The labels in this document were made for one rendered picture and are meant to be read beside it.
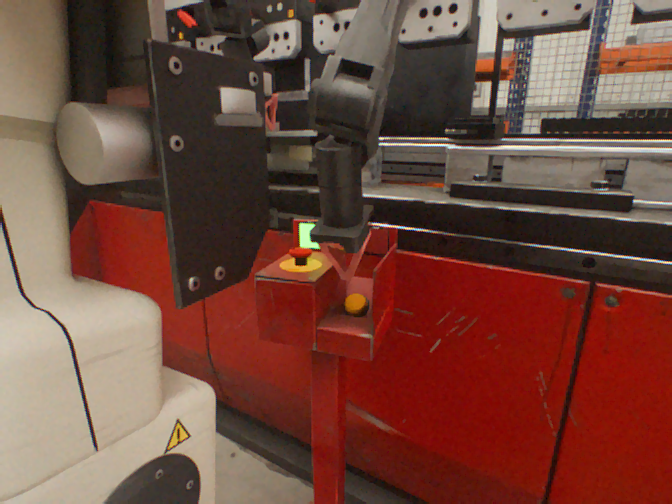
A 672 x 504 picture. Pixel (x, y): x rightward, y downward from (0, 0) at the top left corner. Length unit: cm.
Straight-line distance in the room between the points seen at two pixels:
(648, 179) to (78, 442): 85
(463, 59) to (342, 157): 101
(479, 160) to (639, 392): 49
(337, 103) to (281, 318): 35
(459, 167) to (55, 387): 79
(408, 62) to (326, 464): 124
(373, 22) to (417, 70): 100
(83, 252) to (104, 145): 150
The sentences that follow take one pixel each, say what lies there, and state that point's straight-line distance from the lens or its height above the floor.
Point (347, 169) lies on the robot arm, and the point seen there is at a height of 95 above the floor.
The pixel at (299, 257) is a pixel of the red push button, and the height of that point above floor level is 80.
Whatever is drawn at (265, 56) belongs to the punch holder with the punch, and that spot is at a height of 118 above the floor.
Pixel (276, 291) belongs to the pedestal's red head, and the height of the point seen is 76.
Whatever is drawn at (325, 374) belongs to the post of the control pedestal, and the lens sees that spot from 74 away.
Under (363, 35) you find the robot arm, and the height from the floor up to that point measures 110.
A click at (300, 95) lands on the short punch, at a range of 111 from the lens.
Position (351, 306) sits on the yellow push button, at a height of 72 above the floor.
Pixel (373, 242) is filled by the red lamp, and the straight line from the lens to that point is 72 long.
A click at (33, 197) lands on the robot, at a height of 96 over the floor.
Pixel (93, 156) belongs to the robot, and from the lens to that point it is 26.
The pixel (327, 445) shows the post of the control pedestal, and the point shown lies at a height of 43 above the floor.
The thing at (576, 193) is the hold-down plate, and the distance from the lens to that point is 81.
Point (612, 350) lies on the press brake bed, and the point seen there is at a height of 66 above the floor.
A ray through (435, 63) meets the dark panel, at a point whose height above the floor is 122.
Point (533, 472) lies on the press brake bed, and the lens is 97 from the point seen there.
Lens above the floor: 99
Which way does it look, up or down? 18 degrees down
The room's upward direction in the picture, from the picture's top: straight up
